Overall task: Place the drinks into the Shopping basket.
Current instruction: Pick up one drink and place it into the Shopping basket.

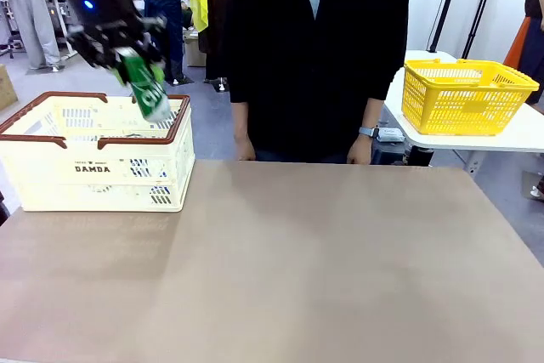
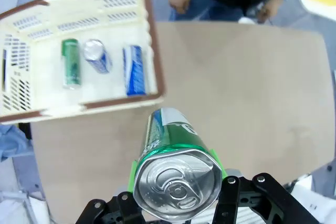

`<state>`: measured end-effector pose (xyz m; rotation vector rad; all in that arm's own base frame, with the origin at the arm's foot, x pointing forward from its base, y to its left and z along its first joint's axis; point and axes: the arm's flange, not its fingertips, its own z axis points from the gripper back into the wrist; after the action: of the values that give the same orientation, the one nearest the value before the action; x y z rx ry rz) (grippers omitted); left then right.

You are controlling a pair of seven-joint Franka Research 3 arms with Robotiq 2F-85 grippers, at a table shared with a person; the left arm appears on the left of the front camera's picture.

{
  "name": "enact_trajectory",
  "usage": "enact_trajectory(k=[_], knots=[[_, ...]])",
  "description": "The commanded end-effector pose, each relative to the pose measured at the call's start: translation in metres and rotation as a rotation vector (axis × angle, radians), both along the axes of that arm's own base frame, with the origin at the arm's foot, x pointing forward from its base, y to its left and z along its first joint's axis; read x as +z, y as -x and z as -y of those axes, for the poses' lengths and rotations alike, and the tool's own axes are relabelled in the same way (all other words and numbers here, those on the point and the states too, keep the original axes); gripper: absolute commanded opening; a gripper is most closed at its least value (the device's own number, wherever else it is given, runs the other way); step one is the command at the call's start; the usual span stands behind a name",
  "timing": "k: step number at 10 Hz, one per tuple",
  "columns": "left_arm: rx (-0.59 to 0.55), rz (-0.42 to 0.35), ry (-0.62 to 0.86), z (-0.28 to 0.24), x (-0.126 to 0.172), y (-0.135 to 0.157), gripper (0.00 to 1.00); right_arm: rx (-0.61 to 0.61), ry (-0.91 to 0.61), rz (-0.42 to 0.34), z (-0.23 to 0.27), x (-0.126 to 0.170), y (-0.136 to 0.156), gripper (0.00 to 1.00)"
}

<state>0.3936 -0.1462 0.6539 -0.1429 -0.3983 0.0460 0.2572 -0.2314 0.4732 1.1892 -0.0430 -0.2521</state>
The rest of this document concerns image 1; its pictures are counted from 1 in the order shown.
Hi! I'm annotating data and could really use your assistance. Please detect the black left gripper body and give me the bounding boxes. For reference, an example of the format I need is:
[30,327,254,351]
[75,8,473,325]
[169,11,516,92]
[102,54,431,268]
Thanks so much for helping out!
[63,0,145,39]

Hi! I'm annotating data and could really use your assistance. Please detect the green drink can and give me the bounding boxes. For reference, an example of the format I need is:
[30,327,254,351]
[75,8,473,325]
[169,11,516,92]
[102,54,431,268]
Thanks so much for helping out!
[116,50,172,123]

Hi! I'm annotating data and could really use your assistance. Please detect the person's right forearm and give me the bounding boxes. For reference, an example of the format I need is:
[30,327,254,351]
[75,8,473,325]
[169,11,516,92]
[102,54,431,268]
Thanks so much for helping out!
[231,101,252,139]

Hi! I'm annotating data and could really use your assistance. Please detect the person's left forearm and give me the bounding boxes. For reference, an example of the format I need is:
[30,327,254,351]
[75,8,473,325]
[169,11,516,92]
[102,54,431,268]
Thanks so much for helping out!
[359,97,386,129]

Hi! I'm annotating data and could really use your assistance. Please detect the yellow plastic basket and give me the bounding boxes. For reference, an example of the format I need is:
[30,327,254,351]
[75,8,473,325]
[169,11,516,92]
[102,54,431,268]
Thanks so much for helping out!
[401,59,541,137]

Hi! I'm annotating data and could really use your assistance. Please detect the person's right hand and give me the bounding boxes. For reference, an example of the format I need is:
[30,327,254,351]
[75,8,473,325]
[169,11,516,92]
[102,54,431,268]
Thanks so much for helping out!
[234,135,258,163]

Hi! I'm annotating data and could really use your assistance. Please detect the person's left hand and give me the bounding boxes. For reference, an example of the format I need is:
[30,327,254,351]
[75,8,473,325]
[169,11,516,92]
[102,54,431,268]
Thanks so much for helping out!
[347,135,373,166]

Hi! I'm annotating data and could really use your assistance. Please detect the person with navy apron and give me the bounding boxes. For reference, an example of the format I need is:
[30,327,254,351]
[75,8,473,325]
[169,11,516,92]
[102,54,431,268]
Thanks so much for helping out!
[142,0,195,86]

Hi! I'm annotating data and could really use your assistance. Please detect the grey workshop desk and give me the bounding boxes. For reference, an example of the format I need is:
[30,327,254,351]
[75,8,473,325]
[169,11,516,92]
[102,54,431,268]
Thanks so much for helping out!
[40,0,86,56]

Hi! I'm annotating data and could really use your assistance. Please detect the small cardboard box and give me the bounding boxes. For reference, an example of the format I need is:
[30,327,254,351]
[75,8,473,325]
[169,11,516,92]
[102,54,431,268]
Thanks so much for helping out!
[184,33,209,68]

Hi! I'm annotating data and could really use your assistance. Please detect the person in beige trousers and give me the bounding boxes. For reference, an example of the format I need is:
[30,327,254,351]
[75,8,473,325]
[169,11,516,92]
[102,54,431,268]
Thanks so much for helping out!
[0,0,61,71]

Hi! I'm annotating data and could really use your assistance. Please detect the large cardboard box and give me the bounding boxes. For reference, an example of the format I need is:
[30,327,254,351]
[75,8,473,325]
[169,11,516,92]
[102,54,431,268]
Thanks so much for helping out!
[0,64,19,111]

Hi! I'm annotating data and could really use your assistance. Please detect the person in black cardigan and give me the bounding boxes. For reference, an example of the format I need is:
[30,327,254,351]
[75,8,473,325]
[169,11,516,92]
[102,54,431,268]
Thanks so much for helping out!
[223,0,412,164]

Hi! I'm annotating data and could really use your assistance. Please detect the black bag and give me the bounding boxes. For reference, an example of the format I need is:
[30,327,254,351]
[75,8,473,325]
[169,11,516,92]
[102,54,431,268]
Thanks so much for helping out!
[370,126,409,166]

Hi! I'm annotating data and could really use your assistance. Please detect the black tripod pole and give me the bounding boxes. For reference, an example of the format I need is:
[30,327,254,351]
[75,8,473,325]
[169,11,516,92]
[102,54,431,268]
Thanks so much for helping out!
[427,0,465,54]
[461,0,502,60]

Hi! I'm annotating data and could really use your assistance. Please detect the white side table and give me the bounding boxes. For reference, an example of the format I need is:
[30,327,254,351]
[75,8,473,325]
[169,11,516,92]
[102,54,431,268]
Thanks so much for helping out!
[384,50,544,175]

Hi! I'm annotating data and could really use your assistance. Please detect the person in orange apron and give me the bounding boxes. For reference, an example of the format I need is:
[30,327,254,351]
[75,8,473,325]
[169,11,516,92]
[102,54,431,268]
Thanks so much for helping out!
[503,0,544,106]

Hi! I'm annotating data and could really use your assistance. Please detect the cream basket with brown handles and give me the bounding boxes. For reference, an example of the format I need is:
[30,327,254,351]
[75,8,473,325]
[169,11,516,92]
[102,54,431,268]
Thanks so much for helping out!
[0,91,196,213]

